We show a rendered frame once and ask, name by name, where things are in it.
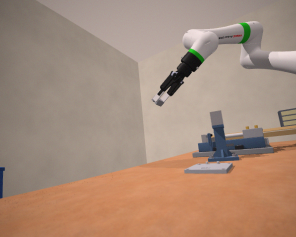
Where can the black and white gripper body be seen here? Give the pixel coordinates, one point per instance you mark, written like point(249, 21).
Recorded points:
point(183, 71)

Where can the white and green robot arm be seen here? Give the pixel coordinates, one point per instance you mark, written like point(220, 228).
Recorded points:
point(201, 43)

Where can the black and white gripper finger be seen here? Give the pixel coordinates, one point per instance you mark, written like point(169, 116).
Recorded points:
point(174, 87)
point(166, 84)

